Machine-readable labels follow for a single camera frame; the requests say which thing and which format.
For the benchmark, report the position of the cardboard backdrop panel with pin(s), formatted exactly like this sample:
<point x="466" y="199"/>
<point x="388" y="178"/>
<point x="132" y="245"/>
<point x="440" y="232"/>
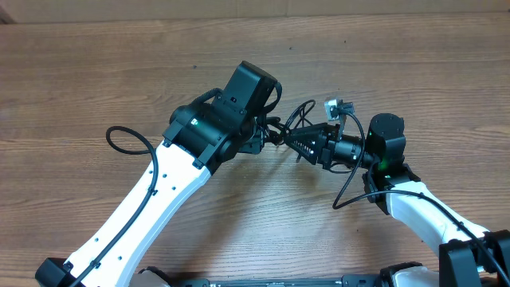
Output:
<point x="64" y="11"/>

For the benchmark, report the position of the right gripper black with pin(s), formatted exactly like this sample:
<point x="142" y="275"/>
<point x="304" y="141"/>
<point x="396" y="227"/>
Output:
<point x="326" y="134"/>

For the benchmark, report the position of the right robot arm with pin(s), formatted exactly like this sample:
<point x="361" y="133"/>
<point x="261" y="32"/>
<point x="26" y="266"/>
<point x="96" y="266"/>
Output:
<point x="469" y="254"/>

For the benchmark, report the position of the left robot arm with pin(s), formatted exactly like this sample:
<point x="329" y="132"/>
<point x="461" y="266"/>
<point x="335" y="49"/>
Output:
<point x="201" y="136"/>

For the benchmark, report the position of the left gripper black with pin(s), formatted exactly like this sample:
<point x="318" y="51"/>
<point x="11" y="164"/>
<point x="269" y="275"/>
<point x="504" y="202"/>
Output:
<point x="256" y="143"/>

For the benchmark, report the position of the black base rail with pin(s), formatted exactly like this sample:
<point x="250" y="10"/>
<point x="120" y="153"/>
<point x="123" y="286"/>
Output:
<point x="352" y="280"/>

